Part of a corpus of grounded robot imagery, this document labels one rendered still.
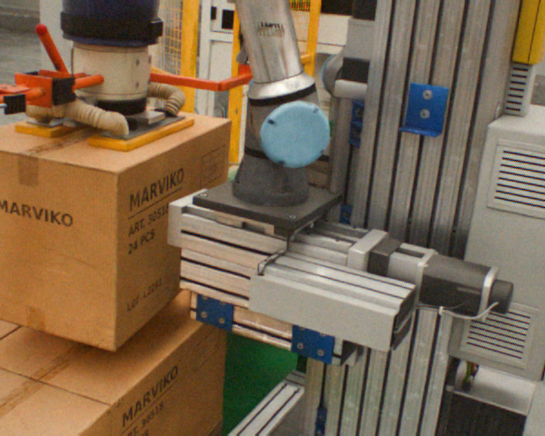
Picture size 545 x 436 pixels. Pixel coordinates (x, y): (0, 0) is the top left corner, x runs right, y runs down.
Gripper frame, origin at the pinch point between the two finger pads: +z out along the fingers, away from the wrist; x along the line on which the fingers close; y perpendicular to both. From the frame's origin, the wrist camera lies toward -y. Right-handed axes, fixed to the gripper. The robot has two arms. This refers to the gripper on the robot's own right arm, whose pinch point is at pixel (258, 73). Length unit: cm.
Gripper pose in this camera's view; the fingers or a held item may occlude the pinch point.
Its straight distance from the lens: 186.9
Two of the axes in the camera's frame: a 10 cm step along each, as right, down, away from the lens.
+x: 9.4, 1.8, -2.8
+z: -0.8, 9.4, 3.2
